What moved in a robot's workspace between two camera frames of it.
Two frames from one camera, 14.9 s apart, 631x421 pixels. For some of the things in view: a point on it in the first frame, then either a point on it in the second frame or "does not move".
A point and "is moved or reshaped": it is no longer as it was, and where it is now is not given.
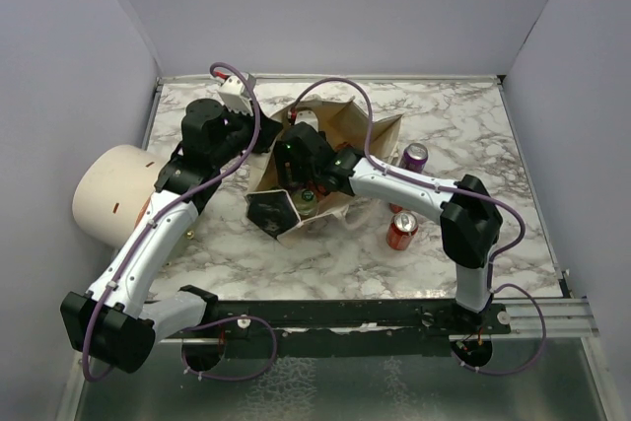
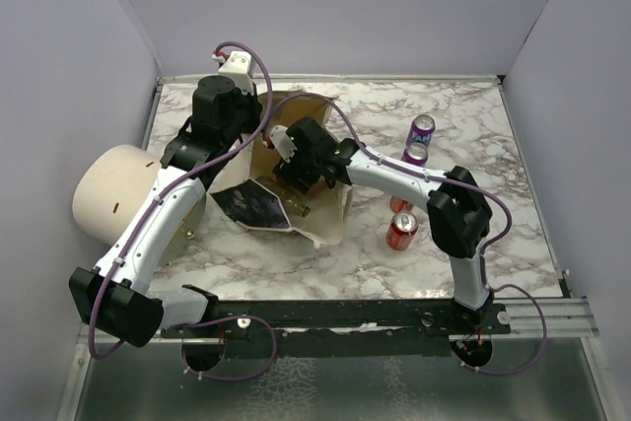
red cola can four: x=394 y=208 does not move
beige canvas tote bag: x=288 y=211 is moved or reshaped
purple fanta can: x=414 y=158 does not move
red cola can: x=402 y=228 does not move
